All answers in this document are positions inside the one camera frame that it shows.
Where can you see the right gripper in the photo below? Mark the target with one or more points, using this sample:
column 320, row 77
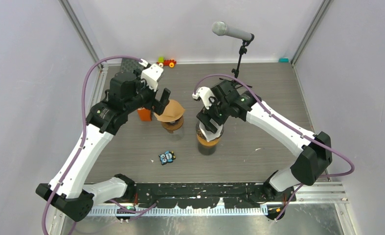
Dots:
column 205, row 120

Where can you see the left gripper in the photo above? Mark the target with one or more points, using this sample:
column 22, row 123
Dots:
column 158, row 106

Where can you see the white paper coffee filter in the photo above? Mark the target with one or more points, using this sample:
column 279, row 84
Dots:
column 209, row 136

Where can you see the grey ribbed dripper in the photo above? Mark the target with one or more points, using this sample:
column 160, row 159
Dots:
column 197, row 127

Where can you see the brown paper coffee filter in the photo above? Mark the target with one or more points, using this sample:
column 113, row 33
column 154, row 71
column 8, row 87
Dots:
column 172, row 112

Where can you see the orange coffee filter bag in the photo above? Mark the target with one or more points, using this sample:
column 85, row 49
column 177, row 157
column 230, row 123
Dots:
column 144, row 114

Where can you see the dark glass carafe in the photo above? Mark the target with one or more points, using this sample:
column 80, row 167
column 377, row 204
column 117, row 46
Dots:
column 207, row 150

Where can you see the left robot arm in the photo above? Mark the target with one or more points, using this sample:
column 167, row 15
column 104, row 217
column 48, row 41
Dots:
column 128, row 92

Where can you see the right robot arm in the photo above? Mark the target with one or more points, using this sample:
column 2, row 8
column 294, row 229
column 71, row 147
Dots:
column 311, row 150

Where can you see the toy train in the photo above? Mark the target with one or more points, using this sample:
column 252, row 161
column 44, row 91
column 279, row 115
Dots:
column 162, row 62

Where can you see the black microphone tripod stand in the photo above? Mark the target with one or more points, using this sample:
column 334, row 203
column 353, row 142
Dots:
column 239, row 61

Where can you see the blue owl toy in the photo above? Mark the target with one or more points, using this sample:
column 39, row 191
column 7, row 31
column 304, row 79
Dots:
column 167, row 157

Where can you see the dark grey studded plate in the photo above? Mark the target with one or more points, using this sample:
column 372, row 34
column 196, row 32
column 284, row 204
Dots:
column 131, row 66

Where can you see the grey microphone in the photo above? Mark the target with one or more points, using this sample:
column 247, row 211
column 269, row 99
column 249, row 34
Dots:
column 222, row 29

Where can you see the teal block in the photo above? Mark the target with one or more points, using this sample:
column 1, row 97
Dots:
column 283, row 60

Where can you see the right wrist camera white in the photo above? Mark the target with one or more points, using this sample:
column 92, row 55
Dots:
column 205, row 95

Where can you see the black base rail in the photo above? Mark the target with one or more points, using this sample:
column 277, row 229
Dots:
column 202, row 195

